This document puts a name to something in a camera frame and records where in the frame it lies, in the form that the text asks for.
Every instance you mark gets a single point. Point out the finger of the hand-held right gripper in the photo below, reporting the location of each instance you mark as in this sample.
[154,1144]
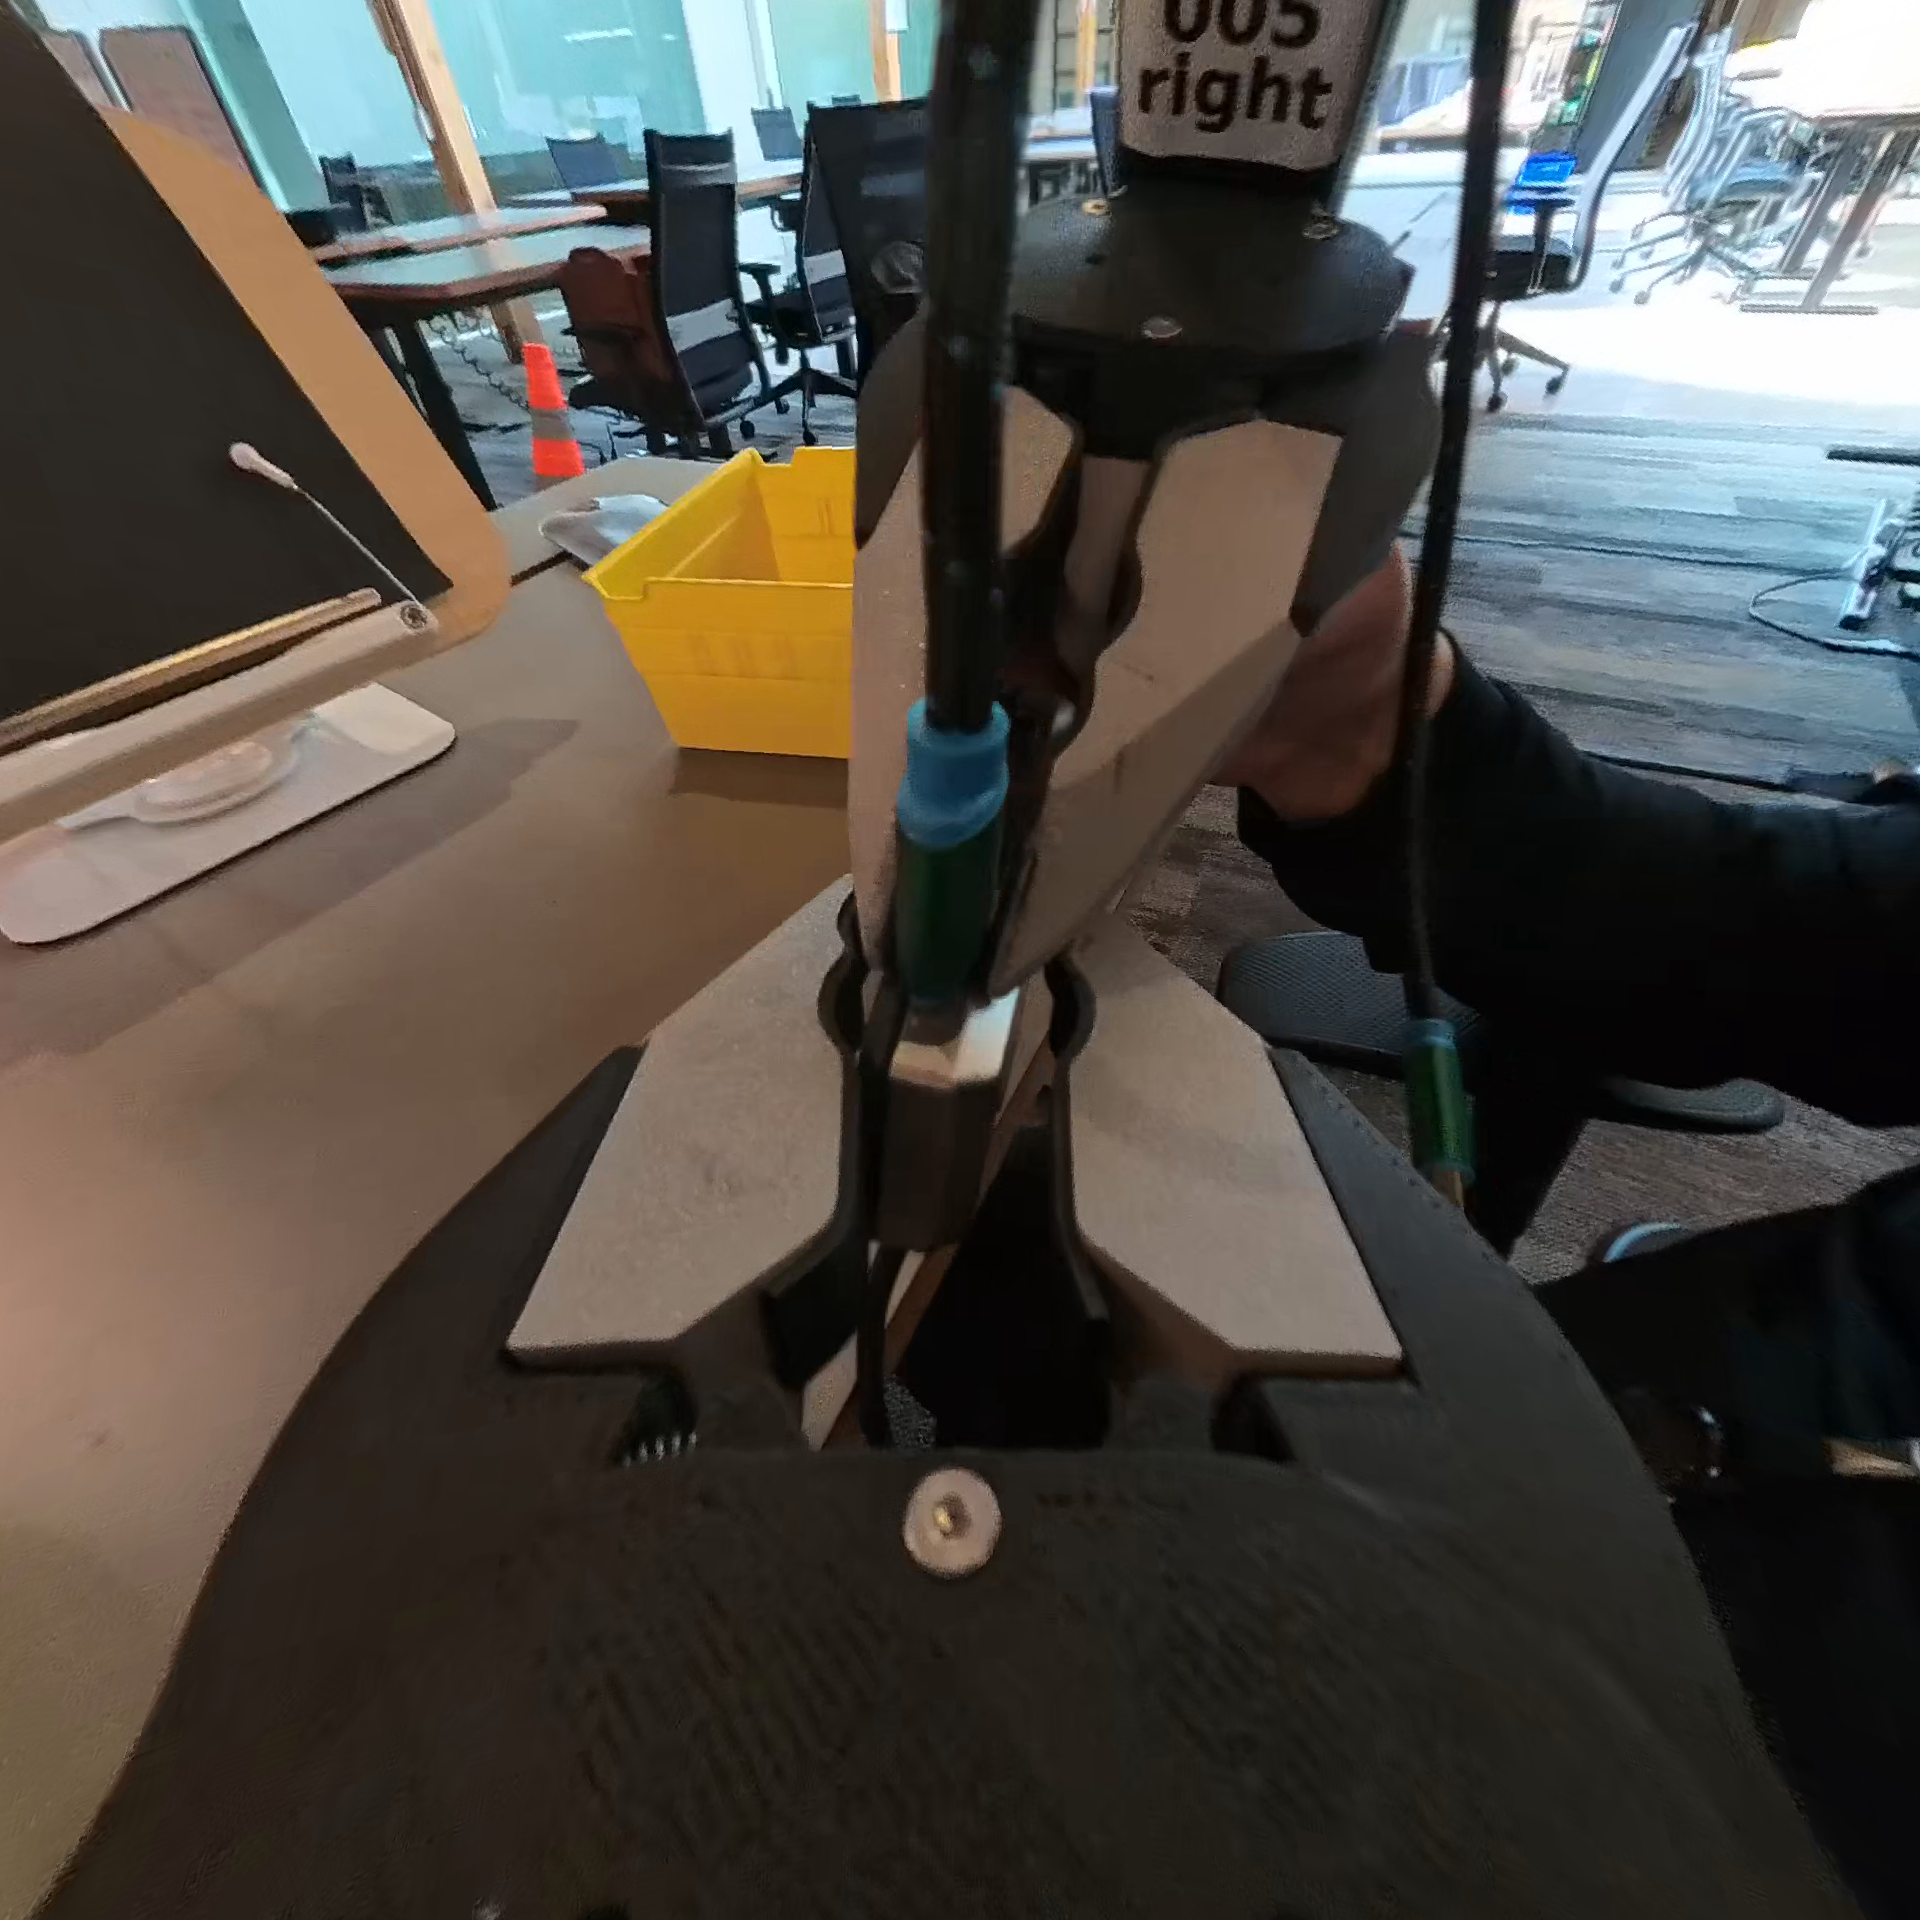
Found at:
[1215,600]
[892,628]

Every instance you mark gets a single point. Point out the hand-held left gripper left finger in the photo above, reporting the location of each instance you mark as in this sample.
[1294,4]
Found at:
[691,1184]

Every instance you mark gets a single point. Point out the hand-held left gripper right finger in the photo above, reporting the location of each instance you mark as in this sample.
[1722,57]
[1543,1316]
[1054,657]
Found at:
[1215,1184]

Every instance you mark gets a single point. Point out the yellow plastic bin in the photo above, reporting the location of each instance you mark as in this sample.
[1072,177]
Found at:
[734,628]

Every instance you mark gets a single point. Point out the black hdmi port hub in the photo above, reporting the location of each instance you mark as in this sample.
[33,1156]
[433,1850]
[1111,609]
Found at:
[937,1140]

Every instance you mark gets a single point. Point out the person's right forearm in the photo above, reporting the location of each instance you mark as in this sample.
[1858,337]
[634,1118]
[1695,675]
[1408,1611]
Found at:
[1650,900]

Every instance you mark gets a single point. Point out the person's right hand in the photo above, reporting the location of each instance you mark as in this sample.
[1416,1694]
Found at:
[1350,704]

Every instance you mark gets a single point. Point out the grey flat pad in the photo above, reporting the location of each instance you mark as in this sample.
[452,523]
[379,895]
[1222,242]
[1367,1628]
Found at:
[599,529]

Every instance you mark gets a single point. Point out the black office chair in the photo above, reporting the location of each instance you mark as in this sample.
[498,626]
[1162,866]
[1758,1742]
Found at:
[1588,194]
[705,271]
[856,225]

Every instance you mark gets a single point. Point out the orange traffic cone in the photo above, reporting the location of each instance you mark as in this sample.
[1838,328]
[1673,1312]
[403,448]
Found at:
[552,427]

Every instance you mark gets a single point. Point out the person's black trouser leg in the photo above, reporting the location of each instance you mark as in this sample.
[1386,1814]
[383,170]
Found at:
[1723,1350]

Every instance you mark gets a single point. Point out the white tethered pin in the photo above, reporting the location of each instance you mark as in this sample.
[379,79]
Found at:
[247,458]

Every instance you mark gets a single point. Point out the black board on white stand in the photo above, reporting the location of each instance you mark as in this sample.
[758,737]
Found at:
[120,375]

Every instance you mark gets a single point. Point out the brown perforated board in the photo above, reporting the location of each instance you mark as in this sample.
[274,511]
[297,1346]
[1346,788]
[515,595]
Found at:
[182,89]

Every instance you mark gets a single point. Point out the wooden post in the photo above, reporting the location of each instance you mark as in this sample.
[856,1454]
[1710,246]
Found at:
[441,105]

